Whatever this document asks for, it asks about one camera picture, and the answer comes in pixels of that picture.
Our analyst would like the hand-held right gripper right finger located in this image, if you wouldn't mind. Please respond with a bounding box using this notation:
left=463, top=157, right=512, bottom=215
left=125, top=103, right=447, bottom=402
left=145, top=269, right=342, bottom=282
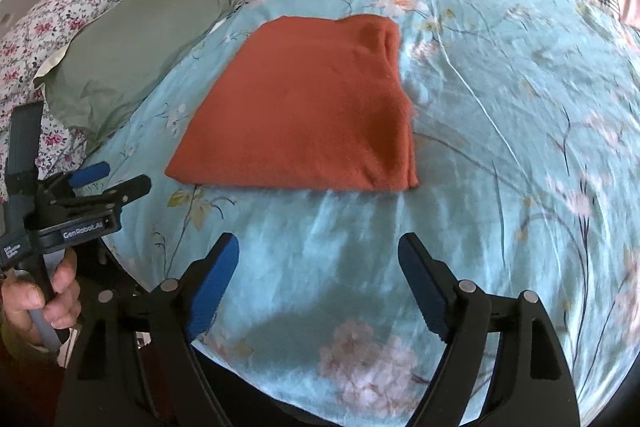
left=397, top=232, right=581, bottom=427

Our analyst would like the person's left hand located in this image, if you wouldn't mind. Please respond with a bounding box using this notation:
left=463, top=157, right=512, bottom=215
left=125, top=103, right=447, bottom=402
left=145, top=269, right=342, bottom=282
left=0, top=249, right=82, bottom=348

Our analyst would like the light blue floral bed sheet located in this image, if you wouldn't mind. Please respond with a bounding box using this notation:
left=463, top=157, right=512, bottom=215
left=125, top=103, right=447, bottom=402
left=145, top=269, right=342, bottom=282
left=75, top=0, right=640, bottom=418

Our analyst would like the green pillow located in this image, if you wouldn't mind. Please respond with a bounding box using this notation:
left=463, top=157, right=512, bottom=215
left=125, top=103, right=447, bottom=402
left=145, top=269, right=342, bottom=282
left=34, top=0, right=246, bottom=152

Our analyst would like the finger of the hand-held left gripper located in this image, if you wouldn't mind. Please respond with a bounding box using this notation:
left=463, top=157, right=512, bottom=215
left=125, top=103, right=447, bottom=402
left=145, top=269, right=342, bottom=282
left=65, top=161, right=110, bottom=188
left=70, top=174, right=152, bottom=219

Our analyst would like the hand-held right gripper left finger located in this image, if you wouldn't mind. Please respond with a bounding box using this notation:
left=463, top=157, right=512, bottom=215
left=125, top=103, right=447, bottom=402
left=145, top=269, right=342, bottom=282
left=55, top=232, right=241, bottom=427

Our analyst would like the person's left forearm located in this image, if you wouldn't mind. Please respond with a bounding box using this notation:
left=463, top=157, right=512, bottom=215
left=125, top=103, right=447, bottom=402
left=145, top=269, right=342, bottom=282
left=0, top=332, right=68, bottom=427

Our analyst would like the rust orange knit sweater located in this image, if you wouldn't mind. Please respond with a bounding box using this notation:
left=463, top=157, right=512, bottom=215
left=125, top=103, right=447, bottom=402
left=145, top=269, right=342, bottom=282
left=165, top=13, right=421, bottom=192

